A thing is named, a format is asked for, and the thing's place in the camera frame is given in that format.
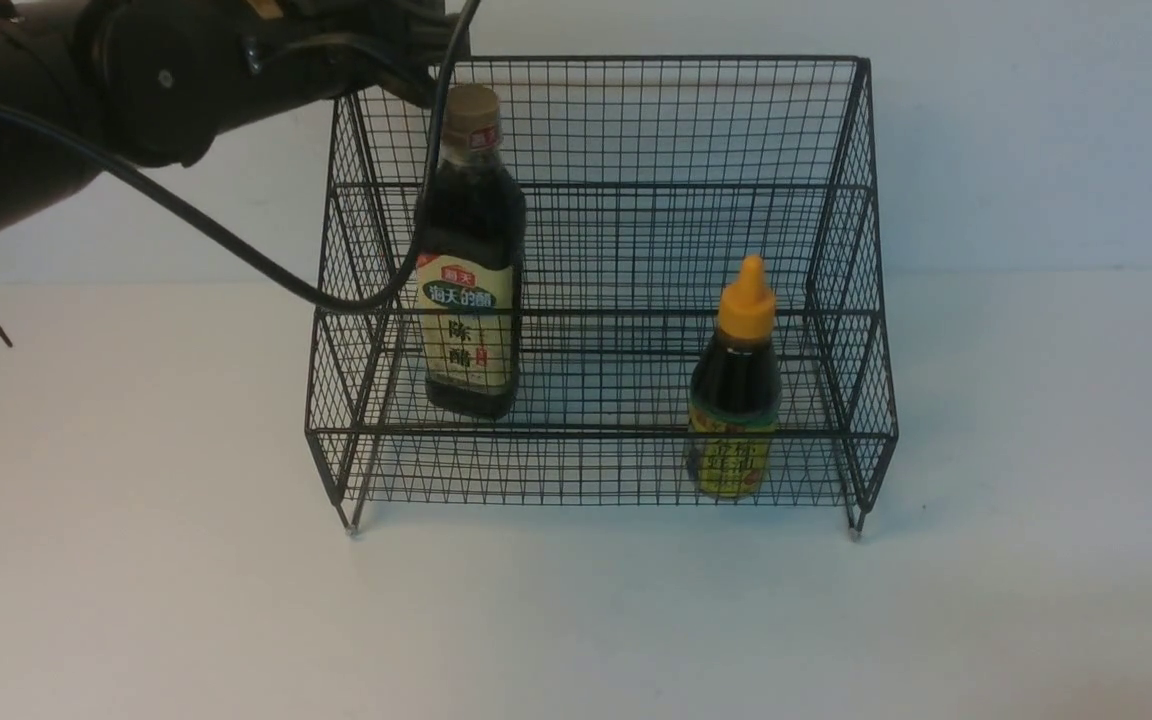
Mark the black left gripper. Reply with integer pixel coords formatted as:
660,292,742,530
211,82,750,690
236,0,472,109

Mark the dark vinegar bottle gold cap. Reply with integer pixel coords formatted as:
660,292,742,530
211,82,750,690
414,85,526,419

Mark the oyster sauce bottle orange cap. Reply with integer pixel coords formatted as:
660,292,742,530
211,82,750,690
687,255,782,500

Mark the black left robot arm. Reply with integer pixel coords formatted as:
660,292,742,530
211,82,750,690
0,1,460,232

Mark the black cable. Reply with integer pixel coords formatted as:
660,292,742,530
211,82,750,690
0,0,483,313

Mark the black wire mesh rack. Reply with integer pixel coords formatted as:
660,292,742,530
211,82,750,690
305,55,899,538

